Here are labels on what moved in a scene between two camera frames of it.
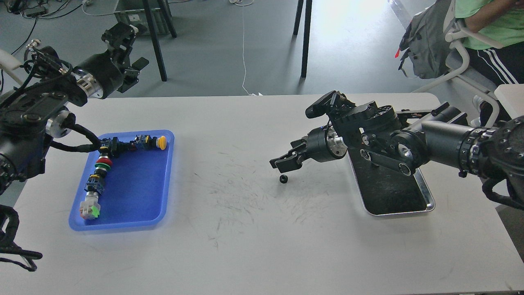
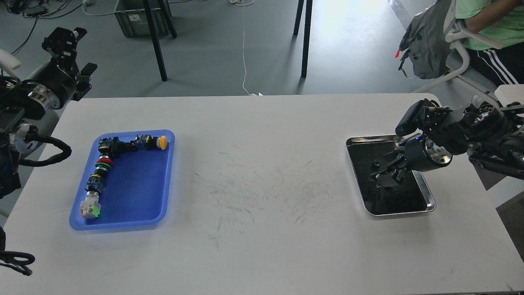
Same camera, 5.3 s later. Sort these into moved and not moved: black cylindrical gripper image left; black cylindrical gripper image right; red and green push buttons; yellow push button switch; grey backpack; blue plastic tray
Moved: black cylindrical gripper image right; black cylindrical gripper image left
Not moved: yellow push button switch; red and green push buttons; blue plastic tray; grey backpack
